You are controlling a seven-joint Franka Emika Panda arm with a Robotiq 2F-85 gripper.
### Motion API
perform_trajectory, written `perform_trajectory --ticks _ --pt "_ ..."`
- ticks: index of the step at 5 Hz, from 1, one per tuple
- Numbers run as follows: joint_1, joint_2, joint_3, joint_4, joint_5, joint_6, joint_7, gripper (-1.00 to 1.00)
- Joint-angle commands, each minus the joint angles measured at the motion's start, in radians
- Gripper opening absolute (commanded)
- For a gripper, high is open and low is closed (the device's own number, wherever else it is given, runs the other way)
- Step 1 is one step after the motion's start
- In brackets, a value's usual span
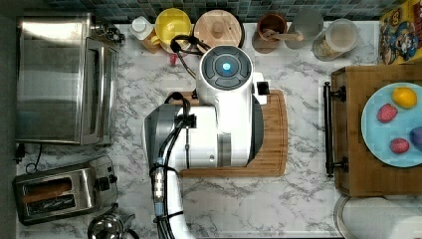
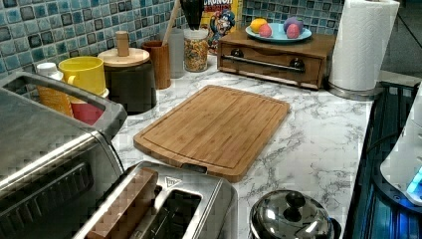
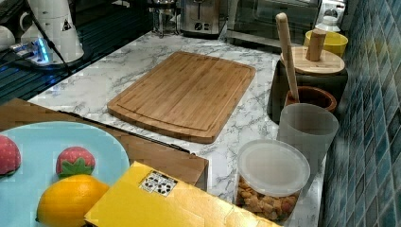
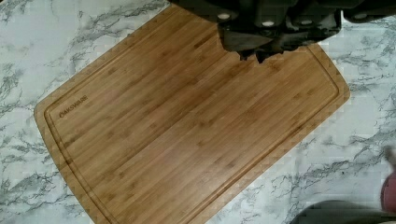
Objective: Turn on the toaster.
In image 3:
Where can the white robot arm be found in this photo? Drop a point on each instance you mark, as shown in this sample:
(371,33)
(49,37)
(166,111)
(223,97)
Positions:
(51,39)

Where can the stainless steel toaster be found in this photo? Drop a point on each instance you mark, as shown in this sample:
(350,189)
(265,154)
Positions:
(200,18)

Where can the stainless toaster oven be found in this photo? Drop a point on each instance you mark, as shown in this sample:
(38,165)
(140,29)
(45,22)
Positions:
(255,20)

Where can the bamboo cutting board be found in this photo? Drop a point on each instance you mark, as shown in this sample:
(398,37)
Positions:
(187,96)

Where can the wooden tray box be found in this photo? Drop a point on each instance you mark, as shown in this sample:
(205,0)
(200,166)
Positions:
(170,159)

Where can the plastic container of snacks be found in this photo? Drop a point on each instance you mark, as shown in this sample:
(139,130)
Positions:
(270,176)

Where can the yellow cereal box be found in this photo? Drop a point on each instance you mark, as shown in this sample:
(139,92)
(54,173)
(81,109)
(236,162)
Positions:
(145,197)

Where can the brown ceramic cup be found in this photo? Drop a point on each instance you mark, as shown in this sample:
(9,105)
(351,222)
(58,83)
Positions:
(318,97)

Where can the frosted translucent cup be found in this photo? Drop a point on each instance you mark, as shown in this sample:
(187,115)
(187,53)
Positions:
(310,129)

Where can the black canister with wooden lid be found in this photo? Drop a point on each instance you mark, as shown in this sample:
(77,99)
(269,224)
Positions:
(328,73)

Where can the wooden pestle stick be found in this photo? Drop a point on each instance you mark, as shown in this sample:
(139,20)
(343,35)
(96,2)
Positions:
(285,42)

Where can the toy strawberry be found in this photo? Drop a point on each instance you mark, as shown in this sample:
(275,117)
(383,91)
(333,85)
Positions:
(74,161)
(10,157)

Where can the yellow mug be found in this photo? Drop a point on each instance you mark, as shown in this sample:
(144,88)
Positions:
(334,43)

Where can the white capped bottle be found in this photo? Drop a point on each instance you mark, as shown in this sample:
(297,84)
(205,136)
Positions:
(328,23)

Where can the toy lemon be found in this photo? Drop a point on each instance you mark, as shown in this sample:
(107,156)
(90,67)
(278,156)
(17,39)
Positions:
(65,203)

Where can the light blue plate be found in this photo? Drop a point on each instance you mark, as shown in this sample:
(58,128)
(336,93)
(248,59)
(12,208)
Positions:
(40,145)

